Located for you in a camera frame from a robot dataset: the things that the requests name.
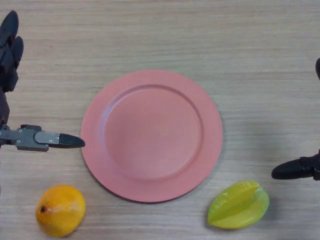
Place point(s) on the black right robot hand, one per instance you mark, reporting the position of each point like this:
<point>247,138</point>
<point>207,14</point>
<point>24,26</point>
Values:
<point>292,170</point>

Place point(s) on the orange pear-shaped fruit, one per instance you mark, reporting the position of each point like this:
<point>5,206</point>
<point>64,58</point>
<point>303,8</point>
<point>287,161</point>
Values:
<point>61,211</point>

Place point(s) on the yellow starfruit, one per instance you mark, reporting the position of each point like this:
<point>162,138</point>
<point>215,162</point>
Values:
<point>237,207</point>

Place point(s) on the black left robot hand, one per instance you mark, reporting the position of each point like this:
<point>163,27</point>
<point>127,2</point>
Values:
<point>27,138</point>

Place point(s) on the round pink plate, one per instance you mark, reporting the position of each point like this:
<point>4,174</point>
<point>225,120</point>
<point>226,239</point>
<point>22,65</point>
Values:
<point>152,135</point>

